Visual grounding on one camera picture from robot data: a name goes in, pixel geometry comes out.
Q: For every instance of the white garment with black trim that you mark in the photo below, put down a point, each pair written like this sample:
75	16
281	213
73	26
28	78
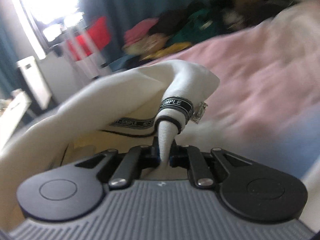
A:
124	108

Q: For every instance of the white dressing table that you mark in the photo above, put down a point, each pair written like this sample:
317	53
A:
12	116

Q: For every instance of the white radiator heater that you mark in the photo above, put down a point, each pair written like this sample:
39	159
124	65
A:
35	81

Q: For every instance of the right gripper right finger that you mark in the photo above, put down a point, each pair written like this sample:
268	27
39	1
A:
191	159

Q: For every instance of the pile of colourful clothes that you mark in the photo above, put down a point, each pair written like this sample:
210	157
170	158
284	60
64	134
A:
176	30

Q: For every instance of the pink pastel bed sheet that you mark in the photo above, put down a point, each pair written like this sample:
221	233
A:
266	107

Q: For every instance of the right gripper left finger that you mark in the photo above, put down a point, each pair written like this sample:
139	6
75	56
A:
133	163

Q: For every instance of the red bag on stand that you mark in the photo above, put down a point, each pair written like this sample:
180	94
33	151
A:
98	33

